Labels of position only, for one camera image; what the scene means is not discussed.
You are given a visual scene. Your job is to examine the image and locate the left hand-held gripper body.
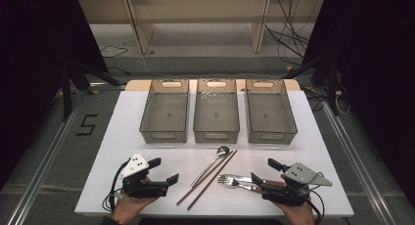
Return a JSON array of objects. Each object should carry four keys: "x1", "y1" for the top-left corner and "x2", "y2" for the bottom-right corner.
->
[{"x1": 118, "y1": 153, "x2": 170, "y2": 200}]

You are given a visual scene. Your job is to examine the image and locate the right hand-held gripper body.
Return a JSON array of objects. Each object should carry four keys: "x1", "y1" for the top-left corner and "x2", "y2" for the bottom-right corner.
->
[{"x1": 260, "y1": 161, "x2": 334, "y2": 207}]

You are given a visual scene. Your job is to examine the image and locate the wooden-handled metal fork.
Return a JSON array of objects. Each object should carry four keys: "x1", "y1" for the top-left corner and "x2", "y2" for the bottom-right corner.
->
[{"x1": 216, "y1": 177, "x2": 262, "y2": 193}]

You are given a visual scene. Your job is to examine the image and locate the brown wooden chopstick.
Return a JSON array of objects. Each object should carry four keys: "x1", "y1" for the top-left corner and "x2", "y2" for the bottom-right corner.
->
[
  {"x1": 175, "y1": 149, "x2": 235, "y2": 206},
  {"x1": 187, "y1": 149, "x2": 239, "y2": 211}
]

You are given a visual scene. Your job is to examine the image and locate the silver metal spoon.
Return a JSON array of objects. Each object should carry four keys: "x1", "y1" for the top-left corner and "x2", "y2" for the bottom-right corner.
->
[{"x1": 190, "y1": 146, "x2": 231, "y2": 190}]

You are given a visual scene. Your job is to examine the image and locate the smoky clear plastic bin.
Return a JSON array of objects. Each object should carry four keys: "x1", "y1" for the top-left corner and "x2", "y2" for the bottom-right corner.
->
[
  {"x1": 139, "y1": 78, "x2": 190, "y2": 145},
  {"x1": 193, "y1": 77, "x2": 241, "y2": 145},
  {"x1": 244, "y1": 78, "x2": 299, "y2": 146}
]

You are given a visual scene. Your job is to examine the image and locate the person's right hand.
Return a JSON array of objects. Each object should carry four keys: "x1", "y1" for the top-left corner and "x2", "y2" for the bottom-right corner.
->
[{"x1": 275, "y1": 201, "x2": 317, "y2": 225}]

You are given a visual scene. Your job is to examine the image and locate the person's left hand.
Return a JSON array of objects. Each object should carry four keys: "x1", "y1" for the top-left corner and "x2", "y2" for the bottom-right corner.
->
[{"x1": 111, "y1": 193, "x2": 159, "y2": 225}]

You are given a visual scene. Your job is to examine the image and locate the white table cover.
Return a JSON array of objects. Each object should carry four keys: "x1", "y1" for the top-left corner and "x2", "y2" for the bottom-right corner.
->
[{"x1": 73, "y1": 89, "x2": 355, "y2": 219}]

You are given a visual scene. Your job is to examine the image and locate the black metal stand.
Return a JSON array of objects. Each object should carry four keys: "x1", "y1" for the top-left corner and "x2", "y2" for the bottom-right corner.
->
[
  {"x1": 60, "y1": 60, "x2": 122, "y2": 122},
  {"x1": 282, "y1": 52, "x2": 341, "y2": 117}
]

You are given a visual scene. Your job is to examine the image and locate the black curtain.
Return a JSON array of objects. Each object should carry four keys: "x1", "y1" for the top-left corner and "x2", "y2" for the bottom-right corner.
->
[
  {"x1": 0, "y1": 0, "x2": 110, "y2": 190},
  {"x1": 302, "y1": 0, "x2": 415, "y2": 206}
]

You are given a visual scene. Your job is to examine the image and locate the light wooden shelf unit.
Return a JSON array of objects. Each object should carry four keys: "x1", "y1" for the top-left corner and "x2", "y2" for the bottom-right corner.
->
[{"x1": 77, "y1": 0, "x2": 326, "y2": 55}]

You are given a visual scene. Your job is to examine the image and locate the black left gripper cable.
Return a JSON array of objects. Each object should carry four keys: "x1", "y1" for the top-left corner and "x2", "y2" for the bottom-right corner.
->
[{"x1": 102, "y1": 159, "x2": 131, "y2": 213}]

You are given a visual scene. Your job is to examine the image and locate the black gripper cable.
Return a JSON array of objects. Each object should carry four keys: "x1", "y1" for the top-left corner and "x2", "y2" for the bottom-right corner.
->
[
  {"x1": 102, "y1": 159, "x2": 131, "y2": 213},
  {"x1": 302, "y1": 171, "x2": 326, "y2": 225}
]

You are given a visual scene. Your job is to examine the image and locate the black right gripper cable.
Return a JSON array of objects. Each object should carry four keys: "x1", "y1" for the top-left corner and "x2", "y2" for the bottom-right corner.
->
[{"x1": 302, "y1": 171, "x2": 326, "y2": 225}]

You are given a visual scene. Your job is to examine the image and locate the aluminium floor rail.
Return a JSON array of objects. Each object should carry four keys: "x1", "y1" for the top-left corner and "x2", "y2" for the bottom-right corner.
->
[
  {"x1": 6, "y1": 97, "x2": 86, "y2": 225},
  {"x1": 321, "y1": 101, "x2": 397, "y2": 225}
]

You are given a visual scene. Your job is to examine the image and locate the black floor cable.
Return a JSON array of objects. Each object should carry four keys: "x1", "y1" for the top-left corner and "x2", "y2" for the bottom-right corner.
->
[{"x1": 99, "y1": 44, "x2": 129, "y2": 60}]

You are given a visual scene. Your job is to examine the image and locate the black cable bundle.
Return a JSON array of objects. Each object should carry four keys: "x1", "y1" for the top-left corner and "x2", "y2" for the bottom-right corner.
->
[{"x1": 264, "y1": 0, "x2": 311, "y2": 66}]

